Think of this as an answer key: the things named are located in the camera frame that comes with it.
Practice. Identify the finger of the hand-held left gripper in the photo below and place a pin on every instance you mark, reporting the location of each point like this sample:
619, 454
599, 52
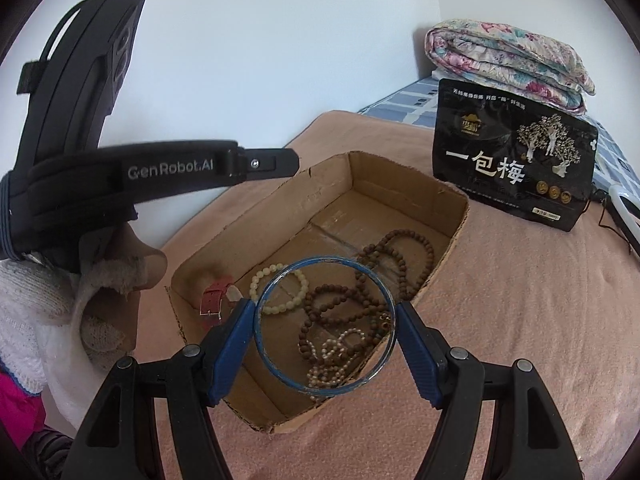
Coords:
270, 162

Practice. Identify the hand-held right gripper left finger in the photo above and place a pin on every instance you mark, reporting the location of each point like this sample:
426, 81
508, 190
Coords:
230, 345

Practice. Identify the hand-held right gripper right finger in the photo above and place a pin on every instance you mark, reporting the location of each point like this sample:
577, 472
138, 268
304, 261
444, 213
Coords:
417, 355

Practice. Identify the cardboard box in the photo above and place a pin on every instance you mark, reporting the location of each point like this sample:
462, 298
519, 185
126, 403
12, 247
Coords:
340, 210

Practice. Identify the blue bangle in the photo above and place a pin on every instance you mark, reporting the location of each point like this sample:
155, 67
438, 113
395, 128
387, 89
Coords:
330, 390

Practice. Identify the person's left hand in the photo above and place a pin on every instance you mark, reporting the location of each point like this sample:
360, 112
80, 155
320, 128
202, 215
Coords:
45, 320

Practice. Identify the pink blanket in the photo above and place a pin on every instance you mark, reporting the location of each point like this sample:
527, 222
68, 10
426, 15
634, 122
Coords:
525, 310

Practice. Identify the black snack bag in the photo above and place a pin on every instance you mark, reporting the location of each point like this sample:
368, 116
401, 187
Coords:
500, 170

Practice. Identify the dark striped cloth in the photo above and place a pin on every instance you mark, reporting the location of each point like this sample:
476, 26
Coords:
50, 455

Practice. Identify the folded floral quilt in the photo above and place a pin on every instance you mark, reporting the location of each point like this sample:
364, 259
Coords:
500, 55

